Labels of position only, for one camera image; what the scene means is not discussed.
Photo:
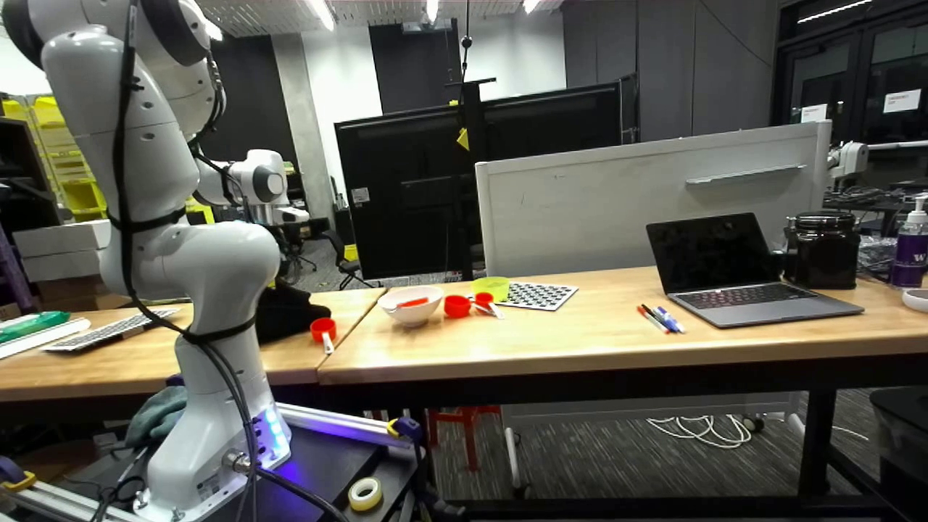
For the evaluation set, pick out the red marker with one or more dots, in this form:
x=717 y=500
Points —
x=652 y=319

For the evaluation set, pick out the grey laptop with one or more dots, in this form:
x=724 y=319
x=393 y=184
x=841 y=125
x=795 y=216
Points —
x=714 y=254

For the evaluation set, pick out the checkerboard sheet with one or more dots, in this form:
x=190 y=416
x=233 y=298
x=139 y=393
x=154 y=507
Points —
x=540 y=295

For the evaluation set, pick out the teal cloth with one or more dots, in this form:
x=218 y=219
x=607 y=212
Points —
x=156 y=417

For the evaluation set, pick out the white rolling divider panel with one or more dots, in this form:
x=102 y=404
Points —
x=587 y=210

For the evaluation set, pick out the white flat box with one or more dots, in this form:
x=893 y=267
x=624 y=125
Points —
x=43 y=338

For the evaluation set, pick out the black marker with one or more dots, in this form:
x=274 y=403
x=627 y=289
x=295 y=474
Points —
x=660 y=317

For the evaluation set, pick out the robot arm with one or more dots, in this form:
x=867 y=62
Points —
x=210 y=268

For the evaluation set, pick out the yellow-green cup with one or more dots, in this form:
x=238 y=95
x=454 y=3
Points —
x=491 y=288

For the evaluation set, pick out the white dish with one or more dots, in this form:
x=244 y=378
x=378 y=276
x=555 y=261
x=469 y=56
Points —
x=918 y=299

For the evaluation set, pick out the red utensil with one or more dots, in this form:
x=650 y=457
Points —
x=415 y=301

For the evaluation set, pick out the large black monitor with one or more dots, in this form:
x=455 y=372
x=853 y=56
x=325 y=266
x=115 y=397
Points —
x=406 y=196

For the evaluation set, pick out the office chair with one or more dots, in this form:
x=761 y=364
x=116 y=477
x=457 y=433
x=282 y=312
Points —
x=341 y=257

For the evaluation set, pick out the black jar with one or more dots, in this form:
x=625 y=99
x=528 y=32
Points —
x=823 y=250

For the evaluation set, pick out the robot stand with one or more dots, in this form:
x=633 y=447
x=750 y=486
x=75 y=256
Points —
x=326 y=464

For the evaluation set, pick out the roll of tape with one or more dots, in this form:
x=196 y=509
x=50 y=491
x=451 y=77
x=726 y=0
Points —
x=365 y=494

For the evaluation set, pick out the blue marker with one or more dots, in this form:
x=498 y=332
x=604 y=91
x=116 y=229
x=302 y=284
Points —
x=670 y=319

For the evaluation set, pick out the white keyboard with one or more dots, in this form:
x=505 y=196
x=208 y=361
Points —
x=109 y=331

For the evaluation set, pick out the white bowl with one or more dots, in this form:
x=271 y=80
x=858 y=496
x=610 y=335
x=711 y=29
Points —
x=413 y=312

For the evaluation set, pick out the purple pump bottle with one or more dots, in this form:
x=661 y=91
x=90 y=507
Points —
x=910 y=254

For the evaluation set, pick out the green packet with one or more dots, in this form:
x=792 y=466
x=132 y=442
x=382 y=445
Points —
x=32 y=325

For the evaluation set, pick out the red stool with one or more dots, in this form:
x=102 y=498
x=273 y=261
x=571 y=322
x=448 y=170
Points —
x=464 y=428

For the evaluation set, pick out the black bin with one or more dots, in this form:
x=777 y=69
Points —
x=902 y=449

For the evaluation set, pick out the stack of white boxes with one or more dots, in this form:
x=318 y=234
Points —
x=61 y=250

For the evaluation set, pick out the yellow bin shelf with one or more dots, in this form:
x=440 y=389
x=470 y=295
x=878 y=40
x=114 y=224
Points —
x=69 y=174

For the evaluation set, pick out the blue yellow clamp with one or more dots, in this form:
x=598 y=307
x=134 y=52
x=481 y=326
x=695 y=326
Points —
x=14 y=475
x=406 y=428

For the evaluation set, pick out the small red measuring cup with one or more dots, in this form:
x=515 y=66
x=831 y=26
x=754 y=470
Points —
x=484 y=299

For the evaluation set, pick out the black towel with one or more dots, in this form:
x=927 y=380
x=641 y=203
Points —
x=286 y=312

